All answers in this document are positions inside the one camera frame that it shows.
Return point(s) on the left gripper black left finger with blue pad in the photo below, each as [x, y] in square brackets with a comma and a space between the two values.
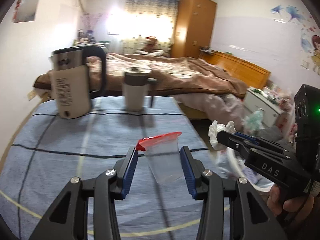
[67, 216]

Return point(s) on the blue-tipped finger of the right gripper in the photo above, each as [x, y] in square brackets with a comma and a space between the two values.
[246, 137]

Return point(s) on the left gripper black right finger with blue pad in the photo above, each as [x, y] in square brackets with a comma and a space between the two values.
[223, 199]

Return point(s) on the clear bag red zip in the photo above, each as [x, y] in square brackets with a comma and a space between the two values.
[163, 156]

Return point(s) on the white round trash bin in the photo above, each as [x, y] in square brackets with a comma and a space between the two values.
[237, 165]

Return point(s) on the person's right hand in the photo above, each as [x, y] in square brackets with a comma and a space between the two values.
[290, 205]

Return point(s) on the green plastic bag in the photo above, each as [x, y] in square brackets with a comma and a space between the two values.
[254, 121]

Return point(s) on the grey cushioned chair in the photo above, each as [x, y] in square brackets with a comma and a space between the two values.
[271, 133]

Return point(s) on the white plastic shopping bag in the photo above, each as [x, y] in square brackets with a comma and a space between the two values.
[285, 122]

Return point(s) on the pink bed sheet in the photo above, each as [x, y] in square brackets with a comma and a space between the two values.
[222, 108]

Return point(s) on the white bedside cabinet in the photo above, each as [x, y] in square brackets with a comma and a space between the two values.
[254, 100]

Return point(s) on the wooden bed headboard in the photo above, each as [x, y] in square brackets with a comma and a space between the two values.
[250, 73]

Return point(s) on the blue patterned tablecloth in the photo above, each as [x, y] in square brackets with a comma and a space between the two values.
[49, 151]

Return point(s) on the brown fleece blanket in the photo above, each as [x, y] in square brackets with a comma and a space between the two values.
[174, 76]

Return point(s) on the wooden wardrobe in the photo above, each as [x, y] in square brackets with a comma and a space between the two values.
[194, 26]

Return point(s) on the white brown lidded mug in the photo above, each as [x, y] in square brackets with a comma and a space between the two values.
[137, 84]

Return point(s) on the brown teddy bear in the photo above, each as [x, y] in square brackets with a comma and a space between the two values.
[151, 46]

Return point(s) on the white electric kettle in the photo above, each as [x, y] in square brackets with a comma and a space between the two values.
[70, 79]

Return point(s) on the patterned window curtain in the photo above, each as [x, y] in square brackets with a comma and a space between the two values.
[143, 19]

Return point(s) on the cluttered side shelf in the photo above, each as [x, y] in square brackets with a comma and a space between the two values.
[85, 38]

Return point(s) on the black camera box green light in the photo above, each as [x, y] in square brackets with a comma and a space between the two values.
[307, 119]

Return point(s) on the cartoon couple wall sticker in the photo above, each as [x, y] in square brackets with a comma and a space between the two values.
[310, 52]

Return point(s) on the wall poster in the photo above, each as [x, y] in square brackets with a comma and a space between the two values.
[25, 11]

